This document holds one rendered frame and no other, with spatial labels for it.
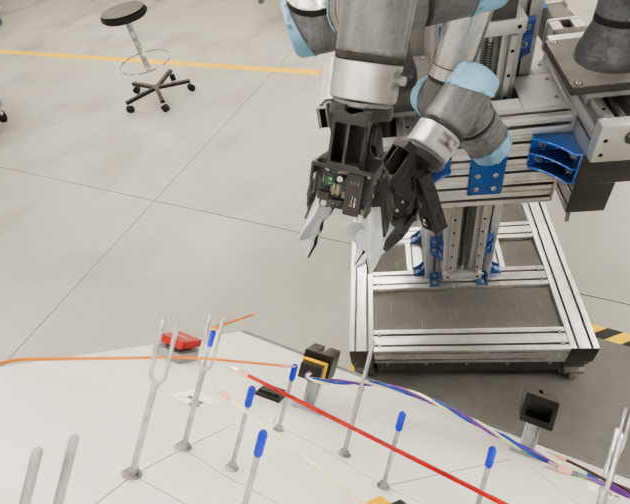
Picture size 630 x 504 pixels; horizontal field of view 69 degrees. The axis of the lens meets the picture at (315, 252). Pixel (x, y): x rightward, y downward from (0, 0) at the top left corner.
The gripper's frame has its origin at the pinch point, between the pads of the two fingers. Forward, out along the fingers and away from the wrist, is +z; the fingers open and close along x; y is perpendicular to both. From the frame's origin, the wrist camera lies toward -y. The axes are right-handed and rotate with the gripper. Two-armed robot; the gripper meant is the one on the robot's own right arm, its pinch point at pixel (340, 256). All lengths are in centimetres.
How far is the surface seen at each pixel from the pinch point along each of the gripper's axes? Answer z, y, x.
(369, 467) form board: 18.4, 15.1, 10.5
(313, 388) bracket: 20.8, 2.9, -0.2
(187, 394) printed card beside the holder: 18.8, 13.6, -14.7
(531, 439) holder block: 26.7, -7.9, 33.4
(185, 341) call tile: 20.1, 2.7, -22.0
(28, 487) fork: -10.1, 46.1, -1.0
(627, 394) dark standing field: 76, -104, 91
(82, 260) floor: 105, -128, -171
